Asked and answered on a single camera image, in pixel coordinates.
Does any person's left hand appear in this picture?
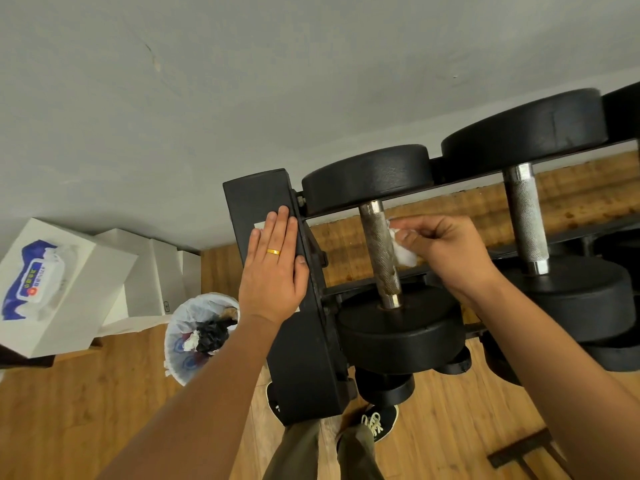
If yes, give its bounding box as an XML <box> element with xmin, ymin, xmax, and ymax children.
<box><xmin>238</xmin><ymin>206</ymin><xmax>311</xmax><ymax>326</ymax></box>

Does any person's right hand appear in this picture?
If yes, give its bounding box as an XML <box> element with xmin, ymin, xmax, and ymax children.
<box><xmin>388</xmin><ymin>215</ymin><xmax>502</xmax><ymax>302</ymax></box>

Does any white wet wipe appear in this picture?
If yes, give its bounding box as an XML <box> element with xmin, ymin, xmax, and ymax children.
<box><xmin>388</xmin><ymin>221</ymin><xmax>418</xmax><ymax>268</ymax></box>

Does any person's left forearm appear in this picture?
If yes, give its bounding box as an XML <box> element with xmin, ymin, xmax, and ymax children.
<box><xmin>97</xmin><ymin>315</ymin><xmax>282</xmax><ymax>480</ymax></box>

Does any person's right forearm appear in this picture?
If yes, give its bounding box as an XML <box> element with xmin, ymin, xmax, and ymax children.
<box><xmin>462</xmin><ymin>275</ymin><xmax>640</xmax><ymax>480</ymax></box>

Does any plain white cardboard box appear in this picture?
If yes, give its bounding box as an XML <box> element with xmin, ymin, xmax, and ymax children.
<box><xmin>176</xmin><ymin>250</ymin><xmax>203</xmax><ymax>304</ymax></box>
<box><xmin>149</xmin><ymin>238</ymin><xmax>185</xmax><ymax>316</ymax></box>
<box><xmin>94</xmin><ymin>228</ymin><xmax>157</xmax><ymax>326</ymax></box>

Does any black metal dumbbell rack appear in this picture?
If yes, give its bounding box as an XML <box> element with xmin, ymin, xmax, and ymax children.
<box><xmin>222</xmin><ymin>137</ymin><xmax>640</xmax><ymax>426</ymax></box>

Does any black crumpled waste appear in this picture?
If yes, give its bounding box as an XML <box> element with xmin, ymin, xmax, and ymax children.
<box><xmin>195</xmin><ymin>319</ymin><xmax>238</xmax><ymax>354</ymax></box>

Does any waste bin with white bag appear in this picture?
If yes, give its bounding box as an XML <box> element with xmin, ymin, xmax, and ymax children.
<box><xmin>163</xmin><ymin>293</ymin><xmax>241</xmax><ymax>387</ymax></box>

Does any person's left black shoe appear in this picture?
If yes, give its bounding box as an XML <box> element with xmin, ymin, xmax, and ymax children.
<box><xmin>265</xmin><ymin>381</ymin><xmax>287</xmax><ymax>426</ymax></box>

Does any person's black shoe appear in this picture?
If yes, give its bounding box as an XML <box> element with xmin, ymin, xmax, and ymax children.
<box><xmin>265</xmin><ymin>381</ymin><xmax>287</xmax><ymax>426</ymax></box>
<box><xmin>360</xmin><ymin>404</ymin><xmax>400</xmax><ymax>444</ymax></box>

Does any person's right black shoe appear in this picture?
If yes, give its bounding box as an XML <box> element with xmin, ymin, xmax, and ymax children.
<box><xmin>360</xmin><ymin>404</ymin><xmax>400</xmax><ymax>444</ymax></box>

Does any person's left trouser leg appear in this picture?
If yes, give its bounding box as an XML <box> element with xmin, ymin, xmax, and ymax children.
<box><xmin>262</xmin><ymin>420</ymin><xmax>322</xmax><ymax>480</ymax></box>

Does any person's trouser leg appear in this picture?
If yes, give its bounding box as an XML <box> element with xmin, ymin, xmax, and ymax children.
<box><xmin>262</xmin><ymin>420</ymin><xmax>322</xmax><ymax>480</ymax></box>
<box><xmin>335</xmin><ymin>424</ymin><xmax>387</xmax><ymax>480</ymax></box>

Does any person's right trouser leg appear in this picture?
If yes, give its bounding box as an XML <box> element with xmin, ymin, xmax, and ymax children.
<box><xmin>335</xmin><ymin>424</ymin><xmax>387</xmax><ymax>480</ymax></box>

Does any white box with blue print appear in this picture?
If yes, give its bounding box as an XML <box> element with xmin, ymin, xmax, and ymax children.
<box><xmin>0</xmin><ymin>218</ymin><xmax>139</xmax><ymax>359</ymax></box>

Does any small black dumbbell rusty handle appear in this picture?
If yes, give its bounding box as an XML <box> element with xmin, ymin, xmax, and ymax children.
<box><xmin>301</xmin><ymin>144</ymin><xmax>469</xmax><ymax>376</ymax></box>

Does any large black dumbbell shiny handle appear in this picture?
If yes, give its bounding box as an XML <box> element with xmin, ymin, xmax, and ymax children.
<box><xmin>440</xmin><ymin>88</ymin><xmax>637</xmax><ymax>344</ymax></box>

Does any black metal floor bracket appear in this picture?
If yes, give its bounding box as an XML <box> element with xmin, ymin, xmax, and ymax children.
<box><xmin>486</xmin><ymin>428</ymin><xmax>573</xmax><ymax>480</ymax></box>

